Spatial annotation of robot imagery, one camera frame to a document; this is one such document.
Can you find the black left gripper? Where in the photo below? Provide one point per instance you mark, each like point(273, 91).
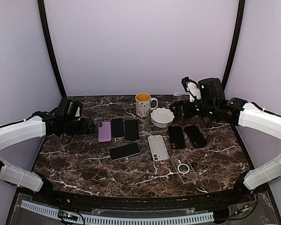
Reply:
point(83, 130)

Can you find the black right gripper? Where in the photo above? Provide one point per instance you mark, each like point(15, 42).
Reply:
point(188, 114)

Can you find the black phone dark case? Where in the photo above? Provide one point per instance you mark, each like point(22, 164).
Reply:
point(104, 132)

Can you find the black phone grey case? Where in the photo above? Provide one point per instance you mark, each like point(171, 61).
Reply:
point(131, 129)

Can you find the white silicone phone case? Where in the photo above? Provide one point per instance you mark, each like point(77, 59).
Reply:
point(158, 148)

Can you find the black phone white case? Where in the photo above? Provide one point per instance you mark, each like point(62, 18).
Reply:
point(124, 151)

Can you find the clear magsafe phone case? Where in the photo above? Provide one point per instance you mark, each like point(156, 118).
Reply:
point(184, 168)

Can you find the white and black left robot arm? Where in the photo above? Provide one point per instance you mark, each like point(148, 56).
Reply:
point(66, 119)

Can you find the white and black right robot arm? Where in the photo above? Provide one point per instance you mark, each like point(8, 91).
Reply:
point(207, 99)

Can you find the white scalloped ceramic dish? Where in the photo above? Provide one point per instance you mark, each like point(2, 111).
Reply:
point(162, 117)

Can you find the white spotted mug orange inside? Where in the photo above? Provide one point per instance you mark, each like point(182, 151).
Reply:
point(144, 104)

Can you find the black left frame post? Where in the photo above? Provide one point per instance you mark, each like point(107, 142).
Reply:
point(49, 46)

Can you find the black frame post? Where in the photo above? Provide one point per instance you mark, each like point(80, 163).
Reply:
point(234, 43)
point(49, 46)

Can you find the black right frame post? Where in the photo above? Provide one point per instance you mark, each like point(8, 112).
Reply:
point(234, 43)

